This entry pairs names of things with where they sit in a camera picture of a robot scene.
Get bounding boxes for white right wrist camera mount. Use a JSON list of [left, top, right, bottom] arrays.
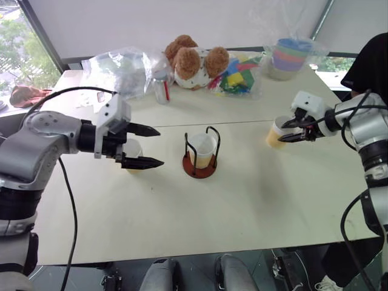
[[290, 90, 330, 138]]

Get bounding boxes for black device under table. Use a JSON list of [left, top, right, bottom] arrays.
[[101, 273, 122, 291]]

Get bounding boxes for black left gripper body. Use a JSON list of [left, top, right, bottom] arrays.
[[102, 132, 128, 163]]

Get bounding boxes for grey rounded robot leg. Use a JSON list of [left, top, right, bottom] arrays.
[[214, 253, 259, 291], [138, 257, 180, 291]]

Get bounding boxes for bag of colourful blocks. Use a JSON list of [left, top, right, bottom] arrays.
[[207, 51, 265, 101]]

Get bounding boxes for small white paper scraps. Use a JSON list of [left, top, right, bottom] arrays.
[[74, 90, 107, 110]]

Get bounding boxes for bagged stack of coloured cups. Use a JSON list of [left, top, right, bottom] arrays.
[[261, 33, 330, 82]]

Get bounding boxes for crumpled clear plastic bag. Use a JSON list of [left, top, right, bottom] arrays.
[[81, 45, 175, 101]]

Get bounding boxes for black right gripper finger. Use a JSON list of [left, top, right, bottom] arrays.
[[281, 116, 305, 129], [276, 132, 307, 144]]

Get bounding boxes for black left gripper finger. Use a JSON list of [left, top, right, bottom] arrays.
[[121, 156, 166, 171], [125, 121, 162, 138]]

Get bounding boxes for black box under table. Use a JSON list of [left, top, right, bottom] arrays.
[[272, 247, 305, 291]]

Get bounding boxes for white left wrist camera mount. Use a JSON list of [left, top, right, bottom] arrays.
[[93, 95, 132, 160]]

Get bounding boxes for clear bottle with red straw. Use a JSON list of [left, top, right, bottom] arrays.
[[152, 70, 172, 105]]

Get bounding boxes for black wire cup holder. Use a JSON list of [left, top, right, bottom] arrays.
[[182, 125, 222, 181]]

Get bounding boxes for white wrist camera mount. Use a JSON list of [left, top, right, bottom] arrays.
[[290, 90, 330, 138], [93, 95, 132, 160]]

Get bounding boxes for reddish brown cloth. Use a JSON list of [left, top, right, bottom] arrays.
[[9, 85, 54, 109]]

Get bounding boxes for brown and white plush bear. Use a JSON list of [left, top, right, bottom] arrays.
[[164, 34, 230, 92]]

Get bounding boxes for white and yellow paper cup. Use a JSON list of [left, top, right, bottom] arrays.
[[187, 133, 218, 169], [122, 138, 144, 175], [265, 115, 296, 150]]

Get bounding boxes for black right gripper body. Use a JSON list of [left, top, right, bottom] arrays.
[[295, 107, 319, 142]]

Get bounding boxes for person in black clothes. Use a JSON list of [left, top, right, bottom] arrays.
[[315, 32, 388, 291]]

